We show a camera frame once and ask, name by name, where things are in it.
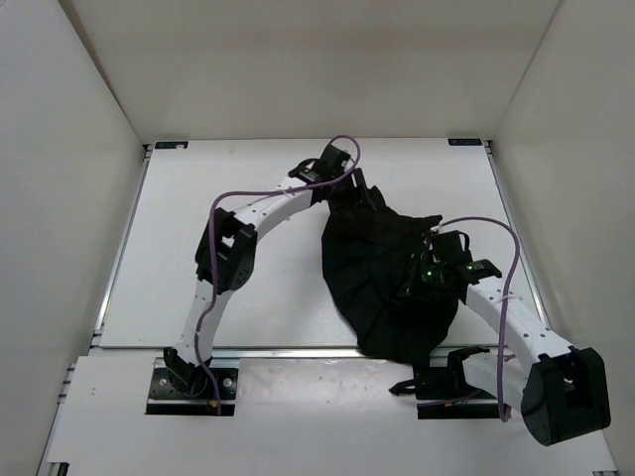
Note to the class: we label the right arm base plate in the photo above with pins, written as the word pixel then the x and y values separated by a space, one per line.
pixel 441 392

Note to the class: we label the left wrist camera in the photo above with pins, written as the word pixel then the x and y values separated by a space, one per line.
pixel 332 158

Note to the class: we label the blue corner label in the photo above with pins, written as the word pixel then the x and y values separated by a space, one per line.
pixel 171 145
pixel 464 142

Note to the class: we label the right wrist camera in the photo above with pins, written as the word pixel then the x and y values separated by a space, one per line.
pixel 451 247

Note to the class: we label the black skirt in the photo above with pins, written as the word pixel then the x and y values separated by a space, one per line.
pixel 365 265

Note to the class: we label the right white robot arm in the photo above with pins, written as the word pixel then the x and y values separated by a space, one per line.
pixel 559 390

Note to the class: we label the aluminium front rail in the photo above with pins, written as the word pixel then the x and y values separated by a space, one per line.
pixel 287 353

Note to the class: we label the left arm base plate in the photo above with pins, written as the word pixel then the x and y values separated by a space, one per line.
pixel 168 398

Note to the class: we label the left blue corner label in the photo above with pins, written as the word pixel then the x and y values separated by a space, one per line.
pixel 171 145

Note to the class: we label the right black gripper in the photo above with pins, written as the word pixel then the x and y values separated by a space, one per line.
pixel 424 261

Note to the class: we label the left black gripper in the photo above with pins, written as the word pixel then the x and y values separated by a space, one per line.
pixel 362 193

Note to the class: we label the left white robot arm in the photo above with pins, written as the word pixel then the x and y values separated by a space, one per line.
pixel 225 257

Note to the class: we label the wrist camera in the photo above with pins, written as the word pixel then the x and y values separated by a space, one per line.
pixel 451 247
pixel 332 158

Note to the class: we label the right blue corner label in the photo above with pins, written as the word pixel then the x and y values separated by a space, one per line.
pixel 464 142

